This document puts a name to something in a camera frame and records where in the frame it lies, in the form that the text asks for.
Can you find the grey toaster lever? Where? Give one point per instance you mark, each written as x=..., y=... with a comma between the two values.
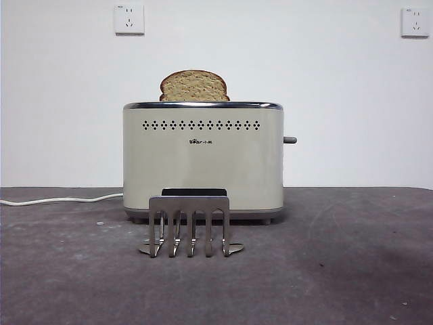
x=290, y=139

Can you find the brown bread slice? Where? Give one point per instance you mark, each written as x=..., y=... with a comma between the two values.
x=194, y=86

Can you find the cream two-slot toaster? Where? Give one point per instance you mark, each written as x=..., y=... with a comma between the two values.
x=203, y=166

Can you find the silver metal toast rack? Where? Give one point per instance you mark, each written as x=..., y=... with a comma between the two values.
x=189, y=204

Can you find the white wall socket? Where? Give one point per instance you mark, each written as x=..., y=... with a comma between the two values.
x=129, y=19
x=415, y=22

